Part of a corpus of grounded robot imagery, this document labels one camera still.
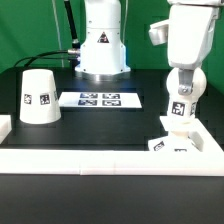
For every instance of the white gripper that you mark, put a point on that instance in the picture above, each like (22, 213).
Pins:
(190, 37)

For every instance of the white lamp bulb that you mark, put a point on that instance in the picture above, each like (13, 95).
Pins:
(184, 107)

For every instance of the white lamp base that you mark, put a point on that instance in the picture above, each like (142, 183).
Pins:
(177, 138)

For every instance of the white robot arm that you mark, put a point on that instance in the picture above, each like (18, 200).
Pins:
(103, 53)

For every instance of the white lamp shade cone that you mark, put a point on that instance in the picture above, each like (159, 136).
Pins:
(39, 102)

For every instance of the white marker tag sheet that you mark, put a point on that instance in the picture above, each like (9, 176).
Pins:
(99, 100)

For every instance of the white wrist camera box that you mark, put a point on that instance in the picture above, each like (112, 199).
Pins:
(158, 32)

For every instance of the white foam border frame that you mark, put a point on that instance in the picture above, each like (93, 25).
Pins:
(209, 162)

